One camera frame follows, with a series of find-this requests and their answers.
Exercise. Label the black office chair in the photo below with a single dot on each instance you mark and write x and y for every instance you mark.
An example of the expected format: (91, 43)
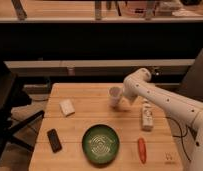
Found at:
(12, 95)

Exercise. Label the white sponge block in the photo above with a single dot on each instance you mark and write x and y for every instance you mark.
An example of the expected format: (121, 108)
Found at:
(67, 107)

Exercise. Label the white ceramic cup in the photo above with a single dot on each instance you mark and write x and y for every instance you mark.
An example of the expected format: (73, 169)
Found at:
(115, 95)

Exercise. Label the orange carrot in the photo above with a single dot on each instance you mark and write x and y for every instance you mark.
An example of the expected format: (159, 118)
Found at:
(142, 150)

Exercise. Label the small pink cup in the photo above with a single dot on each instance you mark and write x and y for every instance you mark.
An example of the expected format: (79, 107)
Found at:
(71, 71)

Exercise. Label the green round plate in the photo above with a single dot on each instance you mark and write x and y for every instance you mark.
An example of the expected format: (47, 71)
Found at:
(100, 144)

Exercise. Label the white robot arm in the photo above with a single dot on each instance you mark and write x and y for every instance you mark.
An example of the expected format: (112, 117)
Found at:
(189, 110)

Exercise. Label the black phone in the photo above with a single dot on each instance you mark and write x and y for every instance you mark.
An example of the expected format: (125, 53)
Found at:
(54, 140)

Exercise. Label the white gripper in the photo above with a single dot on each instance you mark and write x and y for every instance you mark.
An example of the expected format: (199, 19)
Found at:
(129, 95)

